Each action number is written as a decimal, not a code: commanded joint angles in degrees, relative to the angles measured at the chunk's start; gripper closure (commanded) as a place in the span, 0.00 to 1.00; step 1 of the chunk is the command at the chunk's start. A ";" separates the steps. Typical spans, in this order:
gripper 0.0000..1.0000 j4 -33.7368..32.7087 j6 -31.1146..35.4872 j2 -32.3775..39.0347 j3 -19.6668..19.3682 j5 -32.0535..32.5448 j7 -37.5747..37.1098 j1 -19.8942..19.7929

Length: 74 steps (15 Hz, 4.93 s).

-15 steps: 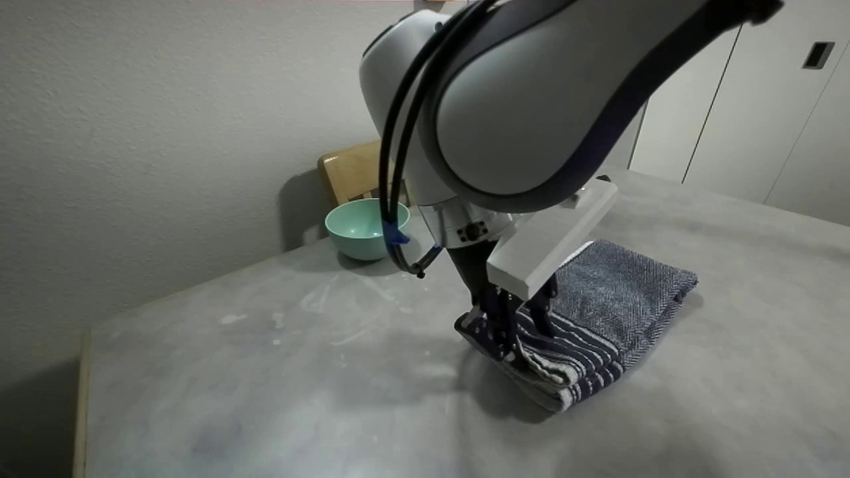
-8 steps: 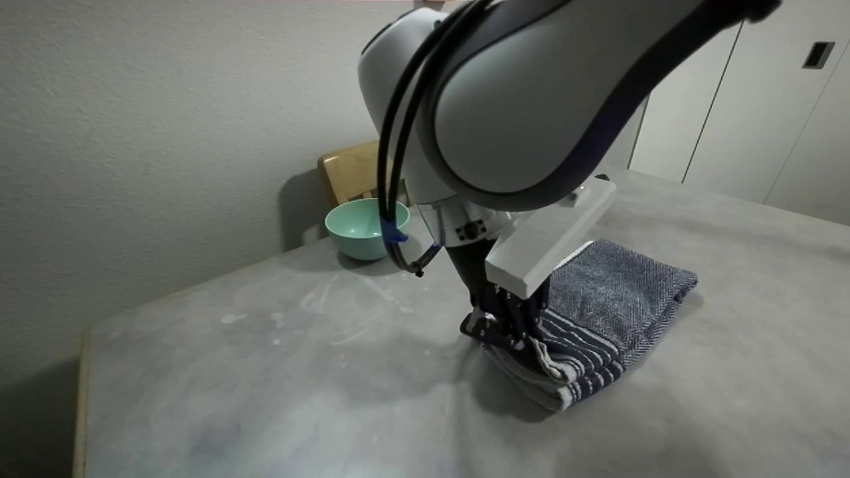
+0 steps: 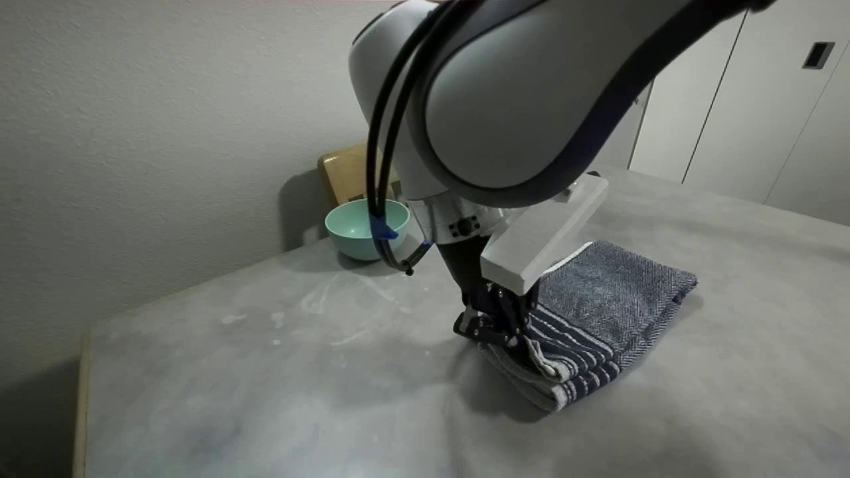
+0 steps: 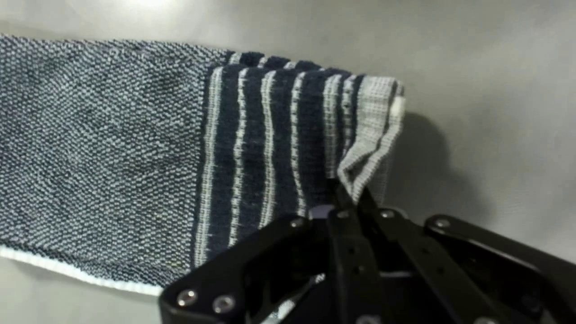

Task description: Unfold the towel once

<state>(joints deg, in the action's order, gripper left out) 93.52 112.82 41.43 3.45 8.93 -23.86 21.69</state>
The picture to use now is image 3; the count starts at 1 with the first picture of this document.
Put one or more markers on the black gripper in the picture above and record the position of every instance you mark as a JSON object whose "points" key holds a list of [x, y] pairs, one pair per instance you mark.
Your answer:
{"points": [[469, 273]]}

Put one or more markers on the blue grey striped towel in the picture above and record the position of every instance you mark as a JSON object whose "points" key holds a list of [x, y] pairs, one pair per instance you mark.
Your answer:
{"points": [[611, 300]]}

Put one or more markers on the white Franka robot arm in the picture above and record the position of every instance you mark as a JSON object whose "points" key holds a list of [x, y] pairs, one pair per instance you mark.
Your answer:
{"points": [[533, 96]]}

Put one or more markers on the teal ceramic bowl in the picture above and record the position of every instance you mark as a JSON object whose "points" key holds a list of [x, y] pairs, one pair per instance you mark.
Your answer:
{"points": [[359, 232]]}

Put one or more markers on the wooden chair with cutout back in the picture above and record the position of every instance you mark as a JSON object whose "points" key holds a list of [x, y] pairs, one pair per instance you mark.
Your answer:
{"points": [[344, 172]]}

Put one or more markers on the white cabinet doors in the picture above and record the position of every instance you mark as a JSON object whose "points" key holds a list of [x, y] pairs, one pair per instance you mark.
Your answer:
{"points": [[770, 114]]}

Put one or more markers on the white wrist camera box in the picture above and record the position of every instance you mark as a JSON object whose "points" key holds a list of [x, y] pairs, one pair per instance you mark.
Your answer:
{"points": [[543, 239]]}

